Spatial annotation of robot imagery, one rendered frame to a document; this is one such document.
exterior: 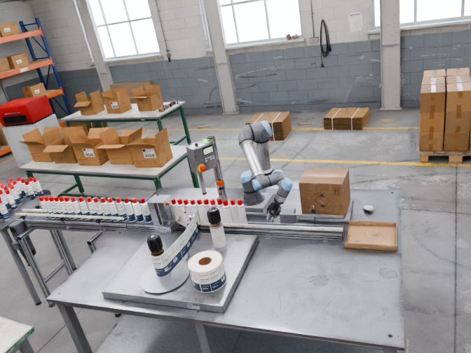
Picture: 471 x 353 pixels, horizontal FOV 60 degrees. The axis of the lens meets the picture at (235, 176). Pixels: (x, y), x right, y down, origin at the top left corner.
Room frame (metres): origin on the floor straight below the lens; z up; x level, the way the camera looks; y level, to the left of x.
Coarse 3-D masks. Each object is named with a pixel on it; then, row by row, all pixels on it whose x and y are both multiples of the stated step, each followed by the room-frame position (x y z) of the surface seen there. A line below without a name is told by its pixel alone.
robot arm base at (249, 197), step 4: (244, 192) 2.80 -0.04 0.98; (248, 192) 2.77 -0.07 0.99; (252, 192) 2.77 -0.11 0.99; (256, 192) 2.78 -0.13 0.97; (244, 196) 2.81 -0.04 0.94; (248, 196) 2.77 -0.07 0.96; (252, 196) 2.76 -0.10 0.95; (256, 196) 2.77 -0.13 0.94; (260, 196) 2.79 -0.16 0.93; (244, 200) 2.79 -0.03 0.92; (248, 200) 2.76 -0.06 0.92; (252, 200) 2.75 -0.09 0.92; (256, 200) 2.75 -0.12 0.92; (260, 200) 2.77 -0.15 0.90
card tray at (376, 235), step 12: (348, 228) 2.28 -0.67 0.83; (360, 228) 2.26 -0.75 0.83; (372, 228) 2.24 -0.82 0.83; (384, 228) 2.21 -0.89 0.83; (396, 228) 2.14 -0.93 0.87; (348, 240) 2.16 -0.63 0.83; (360, 240) 2.13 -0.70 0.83; (372, 240) 2.11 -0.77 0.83; (384, 240) 2.09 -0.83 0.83; (396, 240) 2.02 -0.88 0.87
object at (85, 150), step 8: (96, 128) 4.97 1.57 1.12; (104, 128) 4.90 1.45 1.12; (72, 136) 4.76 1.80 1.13; (80, 136) 4.86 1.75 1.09; (88, 136) 4.96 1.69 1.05; (96, 136) 4.90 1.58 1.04; (72, 144) 4.62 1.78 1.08; (80, 144) 4.57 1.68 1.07; (88, 144) 4.51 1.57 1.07; (96, 144) 4.89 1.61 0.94; (80, 152) 4.67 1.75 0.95; (88, 152) 4.61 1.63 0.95; (96, 152) 4.56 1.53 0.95; (104, 152) 4.64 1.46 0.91; (80, 160) 4.69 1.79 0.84; (88, 160) 4.63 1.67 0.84; (96, 160) 4.57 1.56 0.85; (104, 160) 4.63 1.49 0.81
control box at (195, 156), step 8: (192, 144) 2.68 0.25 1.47; (200, 144) 2.65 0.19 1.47; (208, 144) 2.65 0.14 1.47; (192, 152) 2.59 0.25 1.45; (200, 152) 2.61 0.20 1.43; (192, 160) 2.62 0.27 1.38; (200, 160) 2.61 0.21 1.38; (216, 160) 2.67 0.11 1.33; (192, 168) 2.64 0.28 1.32; (208, 168) 2.63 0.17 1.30
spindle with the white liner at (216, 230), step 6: (210, 210) 2.25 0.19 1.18; (216, 210) 2.24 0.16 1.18; (210, 216) 2.23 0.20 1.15; (216, 216) 2.23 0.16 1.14; (210, 222) 2.23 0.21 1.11; (216, 222) 2.22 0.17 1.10; (210, 228) 2.24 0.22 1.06; (216, 228) 2.22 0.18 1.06; (222, 228) 2.24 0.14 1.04; (216, 234) 2.22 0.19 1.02; (222, 234) 2.23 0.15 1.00; (216, 240) 2.22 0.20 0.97; (222, 240) 2.23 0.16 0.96; (216, 246) 2.23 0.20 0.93; (222, 246) 2.22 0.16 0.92
